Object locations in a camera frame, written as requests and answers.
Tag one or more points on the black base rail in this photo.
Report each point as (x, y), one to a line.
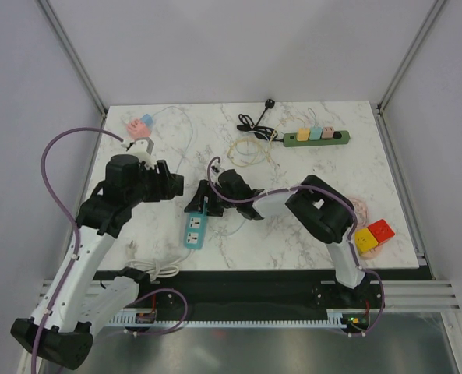
(254, 296)

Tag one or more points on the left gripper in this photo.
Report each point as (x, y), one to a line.
(164, 189)

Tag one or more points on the teal power strip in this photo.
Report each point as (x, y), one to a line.
(195, 231)

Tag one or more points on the yellow plug adapter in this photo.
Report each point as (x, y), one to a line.
(303, 134)

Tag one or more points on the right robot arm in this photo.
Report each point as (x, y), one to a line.
(327, 216)

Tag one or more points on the red cube socket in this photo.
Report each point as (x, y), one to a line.
(381, 231)

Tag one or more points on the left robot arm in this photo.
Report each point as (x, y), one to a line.
(62, 328)

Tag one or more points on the teal plug adapter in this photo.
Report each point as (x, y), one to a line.
(315, 133)

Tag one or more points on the pink cube socket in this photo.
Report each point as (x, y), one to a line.
(137, 129)

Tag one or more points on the white cable duct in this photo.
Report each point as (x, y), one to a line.
(131, 319)

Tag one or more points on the yellow cube plug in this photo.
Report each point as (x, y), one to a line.
(365, 240)

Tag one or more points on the blue plug adapter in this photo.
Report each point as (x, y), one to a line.
(147, 120)

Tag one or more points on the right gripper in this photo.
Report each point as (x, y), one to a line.
(196, 204)

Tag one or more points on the pink plug adapter on strip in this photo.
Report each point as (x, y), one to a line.
(327, 132)

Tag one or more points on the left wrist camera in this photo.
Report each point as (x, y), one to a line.
(142, 149)

